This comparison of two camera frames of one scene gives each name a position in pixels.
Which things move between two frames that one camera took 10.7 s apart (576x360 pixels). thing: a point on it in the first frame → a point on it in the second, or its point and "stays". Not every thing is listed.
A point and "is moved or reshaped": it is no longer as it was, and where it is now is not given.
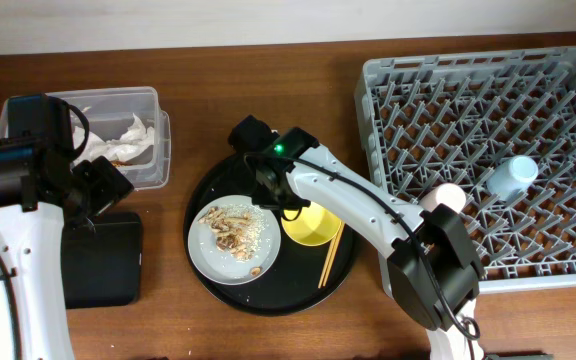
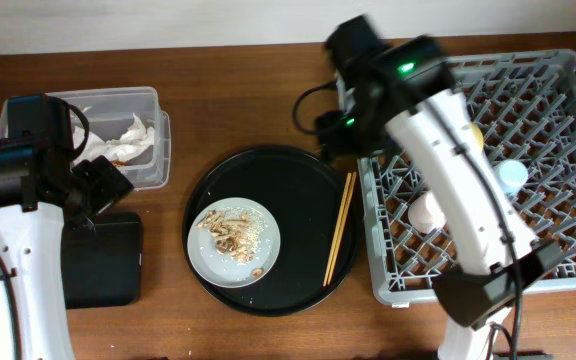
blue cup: [512, 176] is moved or reshaped
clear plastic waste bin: [126, 125] stays
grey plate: [233, 239] stays
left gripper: [111, 186] stays
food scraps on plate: [238, 229] stays
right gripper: [260, 194] → [338, 139]
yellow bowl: [314, 226] → [478, 137]
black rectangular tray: [102, 260] stays
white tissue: [135, 137] stays
